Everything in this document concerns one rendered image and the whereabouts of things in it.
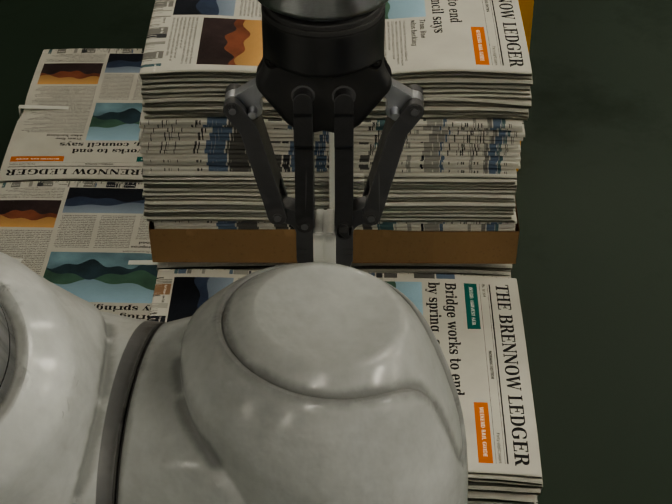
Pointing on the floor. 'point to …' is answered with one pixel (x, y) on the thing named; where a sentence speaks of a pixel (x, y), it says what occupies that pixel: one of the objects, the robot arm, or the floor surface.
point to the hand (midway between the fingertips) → (325, 261)
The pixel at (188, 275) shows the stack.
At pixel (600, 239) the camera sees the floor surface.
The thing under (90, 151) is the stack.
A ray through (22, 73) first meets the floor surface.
